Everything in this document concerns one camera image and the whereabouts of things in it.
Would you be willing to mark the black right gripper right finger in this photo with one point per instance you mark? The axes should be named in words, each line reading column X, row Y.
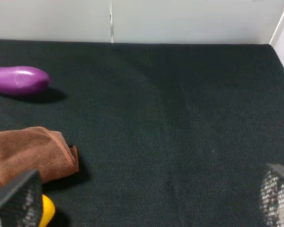
column 271, row 200

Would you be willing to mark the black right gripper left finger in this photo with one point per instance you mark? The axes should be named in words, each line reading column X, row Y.
column 21, row 201

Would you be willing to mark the yellow toy mango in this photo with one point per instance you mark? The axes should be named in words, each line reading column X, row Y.
column 48, row 211

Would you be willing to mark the brown folded cloth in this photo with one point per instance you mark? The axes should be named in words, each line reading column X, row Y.
column 36, row 148

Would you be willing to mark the black table cloth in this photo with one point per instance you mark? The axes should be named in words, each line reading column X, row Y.
column 167, row 135

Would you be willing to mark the purple toy eggplant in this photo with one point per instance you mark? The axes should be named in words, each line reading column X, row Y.
column 22, row 80

